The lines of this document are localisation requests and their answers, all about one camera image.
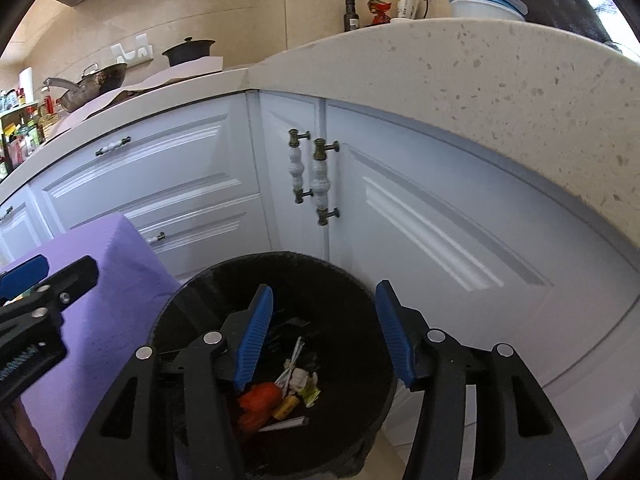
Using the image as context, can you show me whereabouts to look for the black cooking pot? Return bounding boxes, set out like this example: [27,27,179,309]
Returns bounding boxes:
[163,37,215,66]

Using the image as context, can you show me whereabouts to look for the dark sauce bottle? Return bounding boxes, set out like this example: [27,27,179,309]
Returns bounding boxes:
[343,0,360,32]

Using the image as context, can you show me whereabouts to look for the black trash bin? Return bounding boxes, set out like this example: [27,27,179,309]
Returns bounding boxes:
[149,252,397,479]

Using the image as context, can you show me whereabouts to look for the white cabinet doors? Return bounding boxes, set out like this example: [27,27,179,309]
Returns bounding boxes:
[1,91,639,478]

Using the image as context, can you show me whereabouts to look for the red plastic bag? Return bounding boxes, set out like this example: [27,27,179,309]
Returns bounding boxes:
[238,382,282,434]

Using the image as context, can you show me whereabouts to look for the green white wrapper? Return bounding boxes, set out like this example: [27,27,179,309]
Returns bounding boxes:
[288,367,320,408]

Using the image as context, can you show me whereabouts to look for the red decorative figure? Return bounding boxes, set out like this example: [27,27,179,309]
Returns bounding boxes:
[368,0,392,26]

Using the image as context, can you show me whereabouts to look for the white spice rack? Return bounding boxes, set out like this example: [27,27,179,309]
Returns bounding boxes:
[0,88,44,180]

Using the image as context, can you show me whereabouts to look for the stacked white bowls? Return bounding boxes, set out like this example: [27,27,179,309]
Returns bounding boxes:
[448,0,528,22]

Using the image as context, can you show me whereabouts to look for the metal wok pan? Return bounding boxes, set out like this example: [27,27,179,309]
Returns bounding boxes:
[42,63,128,113]

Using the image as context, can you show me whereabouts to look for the purple tablecloth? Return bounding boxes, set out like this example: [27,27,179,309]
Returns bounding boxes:
[1,214,178,479]

